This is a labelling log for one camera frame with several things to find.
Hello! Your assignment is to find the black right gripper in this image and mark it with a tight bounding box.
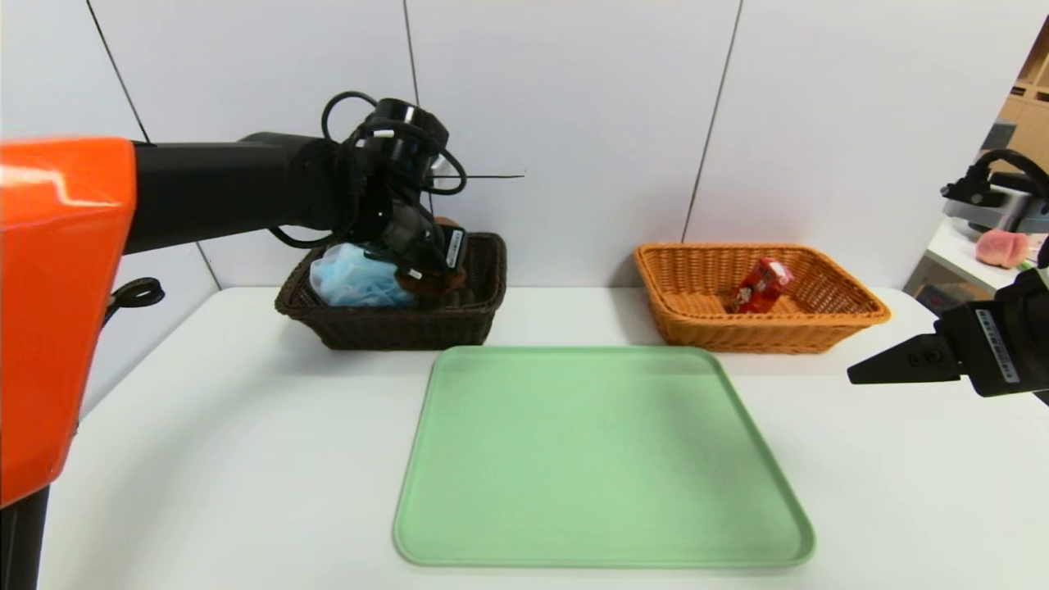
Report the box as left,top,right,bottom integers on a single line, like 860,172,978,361
847,267,1049,406

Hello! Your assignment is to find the red juice carton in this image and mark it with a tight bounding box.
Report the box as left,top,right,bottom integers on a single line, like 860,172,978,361
729,256,795,315

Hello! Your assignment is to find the brown towel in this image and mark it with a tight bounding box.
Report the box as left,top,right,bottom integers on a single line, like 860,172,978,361
395,216,469,298

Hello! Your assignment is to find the blue mesh bath pouf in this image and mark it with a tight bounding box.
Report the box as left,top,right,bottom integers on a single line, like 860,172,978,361
309,243,420,310

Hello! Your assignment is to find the orange wicker basket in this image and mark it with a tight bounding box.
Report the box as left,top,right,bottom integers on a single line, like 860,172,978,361
633,243,892,355

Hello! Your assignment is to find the dark brown wicker basket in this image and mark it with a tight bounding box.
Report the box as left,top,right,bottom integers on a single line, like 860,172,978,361
275,232,508,352

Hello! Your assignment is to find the white background table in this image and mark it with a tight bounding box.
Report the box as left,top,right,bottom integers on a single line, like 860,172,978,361
922,217,1049,297

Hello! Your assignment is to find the pink peach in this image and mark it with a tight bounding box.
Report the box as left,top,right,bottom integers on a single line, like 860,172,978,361
974,229,1030,270

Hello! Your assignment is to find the wooden shelf cabinet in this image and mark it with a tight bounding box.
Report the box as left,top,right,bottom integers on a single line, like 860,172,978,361
979,16,1049,177

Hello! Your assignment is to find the light green plastic tray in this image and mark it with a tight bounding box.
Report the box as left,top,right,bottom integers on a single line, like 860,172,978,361
392,345,816,570

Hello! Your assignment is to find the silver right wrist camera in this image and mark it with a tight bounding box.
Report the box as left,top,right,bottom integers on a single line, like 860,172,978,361
941,168,1049,235

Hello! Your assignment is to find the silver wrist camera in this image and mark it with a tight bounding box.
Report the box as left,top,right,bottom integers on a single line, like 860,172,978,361
422,154,460,196
941,168,1049,235

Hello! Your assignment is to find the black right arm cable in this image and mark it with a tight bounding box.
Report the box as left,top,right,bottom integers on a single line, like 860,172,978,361
971,148,1049,197

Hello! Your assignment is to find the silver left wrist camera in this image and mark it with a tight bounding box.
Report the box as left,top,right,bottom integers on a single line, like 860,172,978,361
422,154,460,196

